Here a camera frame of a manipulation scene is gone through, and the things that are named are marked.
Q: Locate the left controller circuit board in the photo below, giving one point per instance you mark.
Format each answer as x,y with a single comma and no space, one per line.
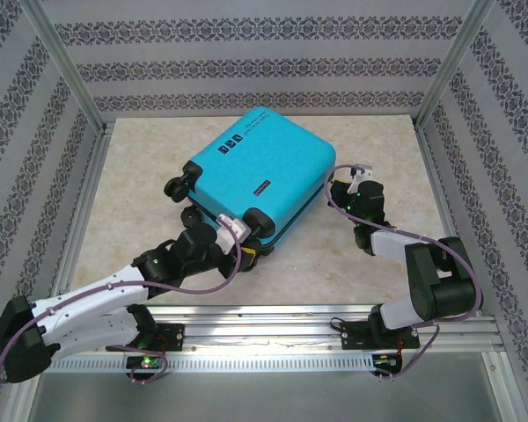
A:
147,362

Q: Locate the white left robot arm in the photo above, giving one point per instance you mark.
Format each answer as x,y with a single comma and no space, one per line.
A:
88,303

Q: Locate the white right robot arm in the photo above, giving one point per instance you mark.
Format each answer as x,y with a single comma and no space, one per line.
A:
440,281

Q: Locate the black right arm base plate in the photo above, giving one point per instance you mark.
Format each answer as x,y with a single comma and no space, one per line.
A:
356,336

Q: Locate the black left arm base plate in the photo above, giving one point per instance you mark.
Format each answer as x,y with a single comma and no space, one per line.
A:
171,338

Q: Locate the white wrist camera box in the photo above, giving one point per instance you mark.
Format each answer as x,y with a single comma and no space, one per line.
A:
358,176
231,228

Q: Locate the aluminium rail beam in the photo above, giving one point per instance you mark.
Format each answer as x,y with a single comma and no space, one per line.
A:
264,327

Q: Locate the teal hard-shell wheeled suitcase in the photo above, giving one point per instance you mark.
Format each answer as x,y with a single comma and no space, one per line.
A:
264,171

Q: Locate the controller circuit board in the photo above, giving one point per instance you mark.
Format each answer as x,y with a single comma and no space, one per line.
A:
147,362
387,361

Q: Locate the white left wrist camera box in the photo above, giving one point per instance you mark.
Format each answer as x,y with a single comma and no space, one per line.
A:
231,228

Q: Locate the right controller circuit board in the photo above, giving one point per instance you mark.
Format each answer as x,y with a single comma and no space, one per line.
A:
387,361

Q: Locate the aluminium frame post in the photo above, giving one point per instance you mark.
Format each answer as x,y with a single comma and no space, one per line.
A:
61,61
453,61

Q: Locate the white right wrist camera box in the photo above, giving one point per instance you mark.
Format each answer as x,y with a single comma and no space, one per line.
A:
358,176

